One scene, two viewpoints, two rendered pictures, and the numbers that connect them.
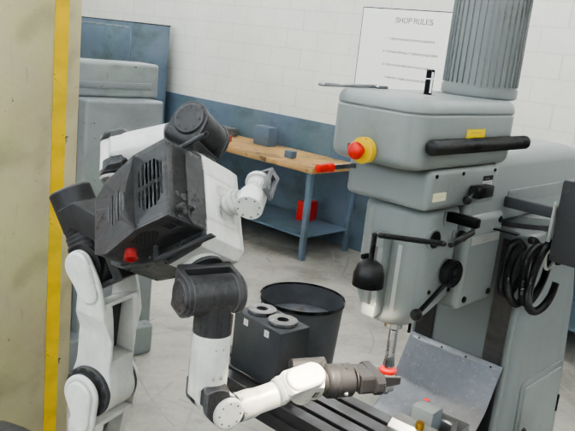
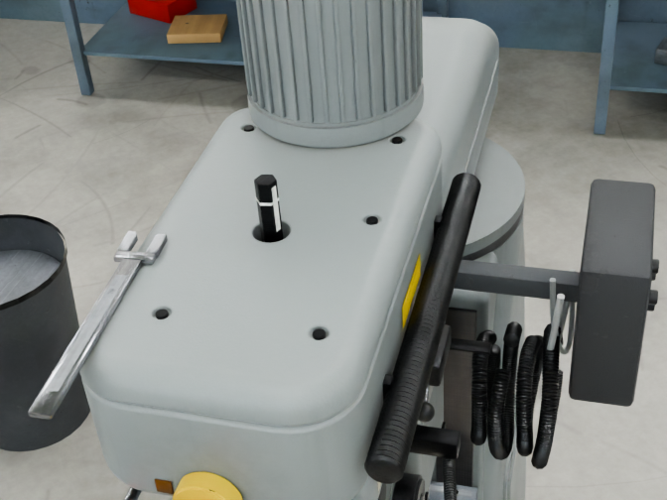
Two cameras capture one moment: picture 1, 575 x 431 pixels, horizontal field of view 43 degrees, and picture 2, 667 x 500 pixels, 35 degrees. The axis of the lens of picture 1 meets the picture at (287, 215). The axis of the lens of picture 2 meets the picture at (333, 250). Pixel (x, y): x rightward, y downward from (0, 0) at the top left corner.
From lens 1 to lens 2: 114 cm
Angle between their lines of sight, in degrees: 32
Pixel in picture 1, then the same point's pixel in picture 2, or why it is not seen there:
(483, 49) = (347, 42)
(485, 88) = (371, 123)
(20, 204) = not seen: outside the picture
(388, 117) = (252, 437)
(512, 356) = (488, 463)
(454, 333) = not seen: hidden behind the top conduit
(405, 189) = not seen: hidden behind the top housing
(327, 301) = (27, 235)
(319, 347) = (55, 334)
